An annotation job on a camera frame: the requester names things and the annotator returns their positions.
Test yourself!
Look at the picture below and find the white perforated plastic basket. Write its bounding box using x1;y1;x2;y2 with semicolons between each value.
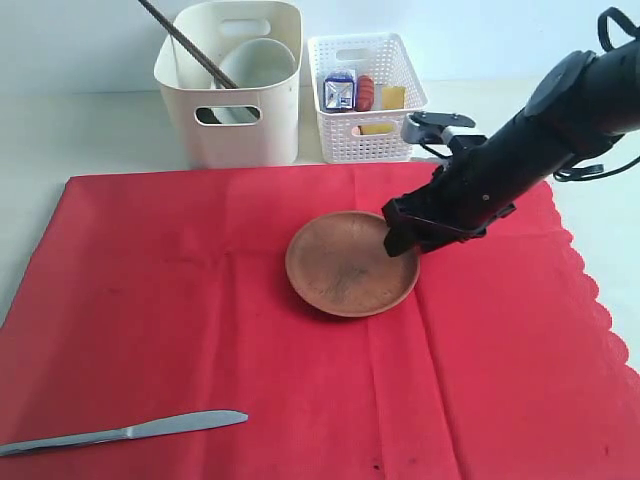
307;33;428;163

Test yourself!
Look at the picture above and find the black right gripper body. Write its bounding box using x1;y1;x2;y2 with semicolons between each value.
409;114;573;232

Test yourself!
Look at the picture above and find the yellow cake wedge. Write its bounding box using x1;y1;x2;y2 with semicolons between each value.
359;86;406;135

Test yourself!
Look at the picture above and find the red sausage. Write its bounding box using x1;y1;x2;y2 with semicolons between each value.
355;75;375;112

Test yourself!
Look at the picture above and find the small milk carton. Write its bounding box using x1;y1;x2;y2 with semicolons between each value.
323;69;356;112

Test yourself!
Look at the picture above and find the red tablecloth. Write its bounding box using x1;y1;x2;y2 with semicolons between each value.
1;163;639;479

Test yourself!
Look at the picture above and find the round wooden plate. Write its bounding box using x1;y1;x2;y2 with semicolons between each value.
285;211;420;318

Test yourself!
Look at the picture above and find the cream plastic storage bin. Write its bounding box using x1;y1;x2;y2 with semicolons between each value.
154;1;303;168

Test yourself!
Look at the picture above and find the silver table knife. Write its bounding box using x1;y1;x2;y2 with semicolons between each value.
1;410;249;456

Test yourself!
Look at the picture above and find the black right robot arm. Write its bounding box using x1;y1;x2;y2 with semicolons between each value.
382;7;639;257

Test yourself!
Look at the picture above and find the white ceramic bowl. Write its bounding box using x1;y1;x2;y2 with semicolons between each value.
212;38;296;125

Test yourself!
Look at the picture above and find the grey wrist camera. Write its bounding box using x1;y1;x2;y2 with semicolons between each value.
400;111;476;145

